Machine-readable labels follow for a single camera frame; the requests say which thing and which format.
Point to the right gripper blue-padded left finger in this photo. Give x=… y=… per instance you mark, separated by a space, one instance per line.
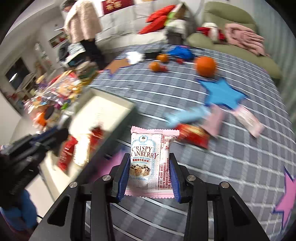
x=120 y=174

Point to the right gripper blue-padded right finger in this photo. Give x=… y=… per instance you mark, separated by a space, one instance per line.
x=178 y=176

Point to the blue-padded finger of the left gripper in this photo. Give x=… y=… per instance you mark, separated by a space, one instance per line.
x=40 y=138

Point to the crispy cranberry snack packet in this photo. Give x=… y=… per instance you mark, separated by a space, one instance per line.
x=149 y=169

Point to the red crinkled snack packet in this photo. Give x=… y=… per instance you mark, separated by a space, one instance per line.
x=67 y=153

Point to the red Chinese candy packet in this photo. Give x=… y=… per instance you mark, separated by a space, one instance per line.
x=193 y=135

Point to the pink plain snack bar packet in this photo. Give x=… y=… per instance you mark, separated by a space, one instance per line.
x=213 y=122

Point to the light blue snack packet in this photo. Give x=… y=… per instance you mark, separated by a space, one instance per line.
x=187 y=116

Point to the pink cranberry packet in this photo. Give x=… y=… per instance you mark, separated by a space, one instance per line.
x=248 y=120

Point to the yellow pastry packet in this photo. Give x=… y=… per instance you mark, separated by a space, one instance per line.
x=81 y=152

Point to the left blue gloved hand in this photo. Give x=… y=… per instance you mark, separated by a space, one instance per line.
x=23 y=216

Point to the pink star cutout near tray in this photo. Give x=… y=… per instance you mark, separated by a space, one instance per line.
x=105 y=165

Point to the black lid snack jar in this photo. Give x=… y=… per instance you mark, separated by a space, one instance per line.
x=49 y=113

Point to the pile of snack bags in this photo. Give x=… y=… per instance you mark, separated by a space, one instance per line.
x=61 y=92

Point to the white shallow tray box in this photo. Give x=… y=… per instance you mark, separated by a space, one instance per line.
x=104 y=117

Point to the checked grey tablecloth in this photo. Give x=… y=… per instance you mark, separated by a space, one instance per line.
x=256 y=167

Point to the glass jar with lid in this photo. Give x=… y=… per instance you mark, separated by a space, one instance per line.
x=86 y=71

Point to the blue star paper cutout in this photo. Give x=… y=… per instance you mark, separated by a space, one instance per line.
x=221 y=93

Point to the brown star paper cutout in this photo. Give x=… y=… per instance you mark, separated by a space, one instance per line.
x=116 y=65

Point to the pink star cutout right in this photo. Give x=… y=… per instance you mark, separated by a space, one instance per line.
x=285 y=205

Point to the cherry tomato near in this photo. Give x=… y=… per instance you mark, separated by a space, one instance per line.
x=163 y=68

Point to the cherry tomato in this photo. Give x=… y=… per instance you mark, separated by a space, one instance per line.
x=179 y=60
x=163 y=68

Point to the large orange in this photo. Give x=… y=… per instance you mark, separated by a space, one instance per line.
x=205 y=66

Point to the small tangerine near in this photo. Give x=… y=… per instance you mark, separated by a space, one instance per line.
x=155 y=66

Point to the small tangerine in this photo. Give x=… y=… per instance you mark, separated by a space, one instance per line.
x=163 y=58
x=155 y=66

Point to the cherry tomato far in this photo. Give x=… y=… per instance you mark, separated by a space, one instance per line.
x=179 y=60

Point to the white crumpled tissue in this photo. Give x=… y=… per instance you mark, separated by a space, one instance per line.
x=134 y=57

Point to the person in pink sweater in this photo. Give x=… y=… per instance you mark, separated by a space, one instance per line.
x=81 y=26

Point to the small tangerine far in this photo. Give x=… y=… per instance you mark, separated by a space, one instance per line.
x=163 y=58

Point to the black power adapter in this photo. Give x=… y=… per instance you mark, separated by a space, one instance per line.
x=151 y=55

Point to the blue crumpled gloves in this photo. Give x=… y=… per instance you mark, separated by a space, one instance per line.
x=182 y=52

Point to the white grey sofa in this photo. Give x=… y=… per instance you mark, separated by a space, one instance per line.
x=121 y=27

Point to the red embroidered banner pillow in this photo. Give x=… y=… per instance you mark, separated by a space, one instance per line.
x=109 y=6

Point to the red white plush toy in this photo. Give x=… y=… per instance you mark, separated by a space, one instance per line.
x=212 y=31

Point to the pink folded blanket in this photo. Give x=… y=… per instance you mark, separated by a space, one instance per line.
x=245 y=38

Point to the red cushion lower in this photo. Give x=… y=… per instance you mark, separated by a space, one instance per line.
x=155 y=25

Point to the red cushion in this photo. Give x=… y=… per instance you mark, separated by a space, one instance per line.
x=155 y=25
x=160 y=12

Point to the green patterned cushion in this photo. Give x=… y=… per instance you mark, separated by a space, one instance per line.
x=178 y=13

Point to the red cushion upper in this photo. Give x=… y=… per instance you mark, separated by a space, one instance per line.
x=160 y=12

